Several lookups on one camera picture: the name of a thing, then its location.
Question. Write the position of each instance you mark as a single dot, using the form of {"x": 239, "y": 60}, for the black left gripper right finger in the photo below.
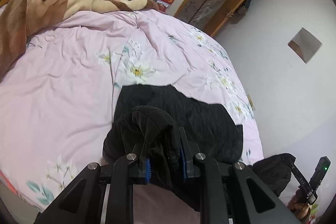
{"x": 188, "y": 150}

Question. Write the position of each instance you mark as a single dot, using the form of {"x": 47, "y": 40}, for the grey wall panel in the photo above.
{"x": 305, "y": 45}

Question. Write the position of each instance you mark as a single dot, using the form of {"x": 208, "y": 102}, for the black puffer jacket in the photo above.
{"x": 151, "y": 117}

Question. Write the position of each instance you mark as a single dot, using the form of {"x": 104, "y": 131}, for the brown beige dog blanket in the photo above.
{"x": 22, "y": 19}

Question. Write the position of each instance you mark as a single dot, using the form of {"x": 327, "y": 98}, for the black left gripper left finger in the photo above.
{"x": 140, "y": 166}

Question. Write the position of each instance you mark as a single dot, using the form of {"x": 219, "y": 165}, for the person's right hand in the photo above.
{"x": 305, "y": 213}

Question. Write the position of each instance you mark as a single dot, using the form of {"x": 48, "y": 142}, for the pink floral duvet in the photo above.
{"x": 59, "y": 98}

